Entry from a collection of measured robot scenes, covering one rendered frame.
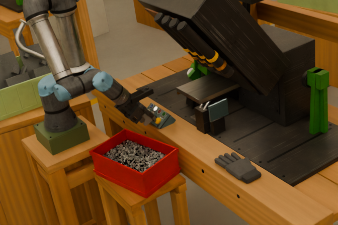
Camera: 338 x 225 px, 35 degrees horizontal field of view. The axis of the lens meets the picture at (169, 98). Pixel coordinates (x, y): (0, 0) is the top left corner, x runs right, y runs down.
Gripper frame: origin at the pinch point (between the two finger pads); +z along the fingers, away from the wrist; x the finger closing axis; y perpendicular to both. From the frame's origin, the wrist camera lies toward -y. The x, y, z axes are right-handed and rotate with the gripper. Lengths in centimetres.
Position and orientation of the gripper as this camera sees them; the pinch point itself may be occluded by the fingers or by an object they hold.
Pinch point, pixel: (154, 118)
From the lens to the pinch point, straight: 236.2
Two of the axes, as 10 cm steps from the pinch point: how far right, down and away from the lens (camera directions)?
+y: -6.0, 7.9, -1.0
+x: 5.5, 3.2, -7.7
